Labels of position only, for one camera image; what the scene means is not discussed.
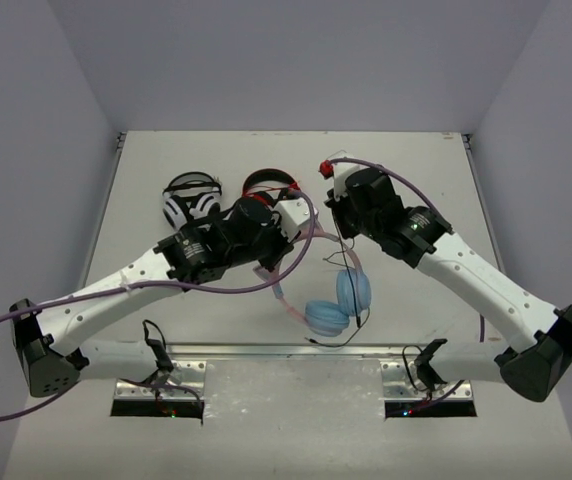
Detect red black headphones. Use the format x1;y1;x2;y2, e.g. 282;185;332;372
241;168;301;210

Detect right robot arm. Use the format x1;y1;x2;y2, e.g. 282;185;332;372
319;158;572;402

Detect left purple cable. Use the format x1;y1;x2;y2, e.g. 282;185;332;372
0;192;317;424

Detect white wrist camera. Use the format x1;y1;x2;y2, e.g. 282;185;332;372
319;150;361;190
274;199;318;241

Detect black headphone audio cable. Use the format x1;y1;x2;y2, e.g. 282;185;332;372
305;199;371;349

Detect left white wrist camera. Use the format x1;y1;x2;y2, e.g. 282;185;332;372
274;199;318;241

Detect right metal mounting bracket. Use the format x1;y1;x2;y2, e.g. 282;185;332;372
380;358;426;402

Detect metal mounting bracket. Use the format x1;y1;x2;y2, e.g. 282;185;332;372
380;358;426;402
113;359;207;401

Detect pink blue cat-ear headphones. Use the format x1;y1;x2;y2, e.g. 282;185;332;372
271;226;372;338

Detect left metal mounting bracket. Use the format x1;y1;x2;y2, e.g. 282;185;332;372
113;359;207;401

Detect black white headphones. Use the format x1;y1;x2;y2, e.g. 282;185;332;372
162;171;223;231

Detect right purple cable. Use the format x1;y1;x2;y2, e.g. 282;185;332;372
333;157;487;341

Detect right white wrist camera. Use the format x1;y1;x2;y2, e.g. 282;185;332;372
319;150;361;190

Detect metal table edge rail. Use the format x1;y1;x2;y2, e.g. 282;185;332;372
165;342;482;360

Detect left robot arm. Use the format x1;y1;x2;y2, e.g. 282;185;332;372
9;197;310;398

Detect purple cable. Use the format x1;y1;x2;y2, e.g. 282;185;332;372
333;157;487;341
0;192;317;424

